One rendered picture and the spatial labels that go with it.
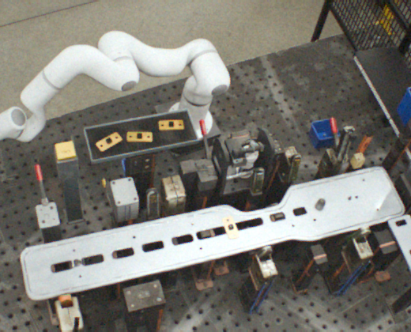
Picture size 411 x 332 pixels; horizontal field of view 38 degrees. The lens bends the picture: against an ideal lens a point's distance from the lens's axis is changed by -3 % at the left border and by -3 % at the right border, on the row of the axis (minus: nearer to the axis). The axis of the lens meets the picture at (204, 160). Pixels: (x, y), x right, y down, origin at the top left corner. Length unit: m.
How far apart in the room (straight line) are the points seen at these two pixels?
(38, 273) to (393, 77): 1.64
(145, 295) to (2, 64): 2.29
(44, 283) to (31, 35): 2.32
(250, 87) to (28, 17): 1.83
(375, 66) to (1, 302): 1.78
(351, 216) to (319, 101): 0.83
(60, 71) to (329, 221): 1.05
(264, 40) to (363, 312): 2.21
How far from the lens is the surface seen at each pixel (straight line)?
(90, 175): 2.50
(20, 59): 3.88
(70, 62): 1.94
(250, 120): 2.72
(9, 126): 2.10
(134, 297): 1.92
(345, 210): 2.22
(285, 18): 4.27
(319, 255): 2.12
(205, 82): 2.20
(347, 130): 2.15
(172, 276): 2.17
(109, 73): 1.96
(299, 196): 2.20
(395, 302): 2.43
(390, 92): 2.59
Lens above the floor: 2.83
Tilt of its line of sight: 56 degrees down
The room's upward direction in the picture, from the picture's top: 12 degrees clockwise
